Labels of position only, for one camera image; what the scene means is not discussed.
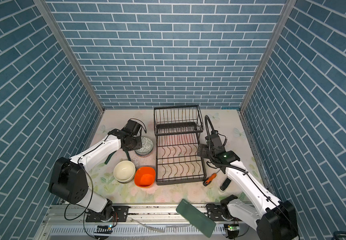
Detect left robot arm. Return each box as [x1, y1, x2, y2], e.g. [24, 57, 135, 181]
[48, 119, 147, 220]

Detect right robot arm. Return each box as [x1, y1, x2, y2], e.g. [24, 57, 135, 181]
[198, 133, 300, 240]

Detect black and white marker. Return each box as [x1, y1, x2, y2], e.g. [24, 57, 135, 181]
[219, 178, 231, 192]

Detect white bowl orange diamonds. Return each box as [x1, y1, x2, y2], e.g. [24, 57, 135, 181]
[135, 137, 154, 157]

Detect green handled pliers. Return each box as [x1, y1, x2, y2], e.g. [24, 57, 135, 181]
[104, 150, 132, 165]

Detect dark green rectangular tray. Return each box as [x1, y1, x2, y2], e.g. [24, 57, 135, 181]
[176, 199, 216, 238]

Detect black wire dish rack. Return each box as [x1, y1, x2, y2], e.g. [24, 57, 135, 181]
[154, 105, 207, 186]

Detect cream bowl striped outside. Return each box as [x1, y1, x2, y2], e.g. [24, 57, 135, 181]
[113, 161, 136, 184]

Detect orange plastic bowl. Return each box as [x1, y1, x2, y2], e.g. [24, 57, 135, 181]
[134, 167, 156, 188]

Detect aluminium front rail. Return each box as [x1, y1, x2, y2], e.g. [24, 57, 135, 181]
[42, 203, 252, 226]

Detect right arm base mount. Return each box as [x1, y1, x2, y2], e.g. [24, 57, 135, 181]
[206, 195, 238, 222]

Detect orange handled screwdriver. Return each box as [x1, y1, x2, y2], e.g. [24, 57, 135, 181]
[203, 173, 217, 187]

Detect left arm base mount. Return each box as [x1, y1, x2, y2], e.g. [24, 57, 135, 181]
[85, 205, 130, 223]

